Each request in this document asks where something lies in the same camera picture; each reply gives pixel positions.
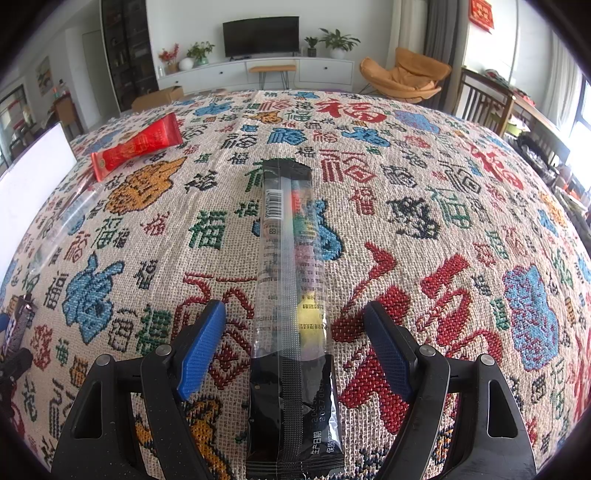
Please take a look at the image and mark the large leafy potted plant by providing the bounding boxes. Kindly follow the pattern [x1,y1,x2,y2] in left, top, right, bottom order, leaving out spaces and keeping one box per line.
[318,28,361,60]

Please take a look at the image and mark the red wall hanging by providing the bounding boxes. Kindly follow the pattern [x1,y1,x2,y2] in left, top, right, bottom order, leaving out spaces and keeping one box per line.
[468,0,495,31]

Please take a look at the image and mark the clear long snack packet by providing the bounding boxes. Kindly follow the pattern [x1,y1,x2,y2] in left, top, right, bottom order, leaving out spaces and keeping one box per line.
[34,178,98,278]

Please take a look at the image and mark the wooden stool with metal legs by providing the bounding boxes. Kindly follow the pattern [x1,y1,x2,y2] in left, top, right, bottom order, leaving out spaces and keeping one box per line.
[249,65,296,90]

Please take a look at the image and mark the white television cabinet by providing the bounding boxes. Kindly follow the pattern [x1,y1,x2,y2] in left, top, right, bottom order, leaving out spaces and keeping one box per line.
[157,58,354,93]

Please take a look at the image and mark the red flowers in vase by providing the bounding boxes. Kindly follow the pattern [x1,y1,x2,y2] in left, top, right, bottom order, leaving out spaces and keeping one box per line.
[159,44,181,73]

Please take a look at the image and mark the brown cardboard box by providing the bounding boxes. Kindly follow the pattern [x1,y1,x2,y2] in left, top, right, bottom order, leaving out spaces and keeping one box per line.
[131,86,185,112]

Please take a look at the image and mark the clear packet with black ends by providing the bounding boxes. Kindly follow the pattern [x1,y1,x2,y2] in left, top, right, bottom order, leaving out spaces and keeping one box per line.
[246,158,346,480]

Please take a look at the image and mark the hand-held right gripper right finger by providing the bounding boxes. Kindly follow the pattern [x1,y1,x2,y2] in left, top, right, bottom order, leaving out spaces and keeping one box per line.
[362,301,539,480]

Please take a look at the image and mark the grey curtain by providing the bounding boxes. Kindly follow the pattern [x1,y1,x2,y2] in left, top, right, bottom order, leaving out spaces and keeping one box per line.
[422,0,468,109]

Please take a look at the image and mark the printed blanket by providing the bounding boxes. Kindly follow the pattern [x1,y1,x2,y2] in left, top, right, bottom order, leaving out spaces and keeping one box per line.
[0,88,591,480]

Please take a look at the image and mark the dark framed window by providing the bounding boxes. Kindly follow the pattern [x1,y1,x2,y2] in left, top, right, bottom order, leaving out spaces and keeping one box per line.
[570,78,591,195]

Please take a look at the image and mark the black glass display cabinet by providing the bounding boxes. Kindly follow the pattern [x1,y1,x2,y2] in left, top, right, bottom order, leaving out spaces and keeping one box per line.
[102,0,158,112]

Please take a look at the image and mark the cluttered wooden table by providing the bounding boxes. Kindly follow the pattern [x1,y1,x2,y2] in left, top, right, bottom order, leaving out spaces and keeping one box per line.
[480,69,591,213]

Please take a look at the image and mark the glass sliding door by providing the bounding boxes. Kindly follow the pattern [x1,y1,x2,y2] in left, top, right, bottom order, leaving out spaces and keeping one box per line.
[0,85,28,167]

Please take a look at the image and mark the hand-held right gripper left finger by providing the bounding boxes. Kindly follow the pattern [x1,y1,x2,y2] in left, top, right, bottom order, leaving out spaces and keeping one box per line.
[51,299,228,480]

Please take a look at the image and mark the dark wooden slatted chair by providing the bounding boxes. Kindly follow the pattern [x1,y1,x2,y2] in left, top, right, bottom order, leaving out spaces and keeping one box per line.
[455,67,517,137]

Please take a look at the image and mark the white sheer curtain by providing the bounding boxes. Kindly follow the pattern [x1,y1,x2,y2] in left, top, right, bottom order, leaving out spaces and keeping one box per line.
[538,37,573,139]

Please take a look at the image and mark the white cardboard box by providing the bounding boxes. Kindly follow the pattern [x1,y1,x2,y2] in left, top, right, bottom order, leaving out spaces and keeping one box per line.
[0,121,78,282]

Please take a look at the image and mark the red snack packet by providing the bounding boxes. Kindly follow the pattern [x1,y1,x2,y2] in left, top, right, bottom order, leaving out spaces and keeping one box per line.
[90,112,180,182]

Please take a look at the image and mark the orange lounge chair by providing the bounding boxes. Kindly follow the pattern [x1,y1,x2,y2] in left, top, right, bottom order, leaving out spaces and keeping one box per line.
[360,47,451,103]

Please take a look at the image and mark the black flat television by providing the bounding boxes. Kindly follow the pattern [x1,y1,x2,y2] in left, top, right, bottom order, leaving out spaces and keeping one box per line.
[223,17,300,60]

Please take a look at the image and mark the green plant in glass vase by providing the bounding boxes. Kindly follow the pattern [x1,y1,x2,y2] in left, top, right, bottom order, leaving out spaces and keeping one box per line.
[187,41,215,68]

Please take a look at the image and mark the dark brown chocolate bar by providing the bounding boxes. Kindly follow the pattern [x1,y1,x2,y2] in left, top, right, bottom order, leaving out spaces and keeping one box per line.
[4,294,38,358]

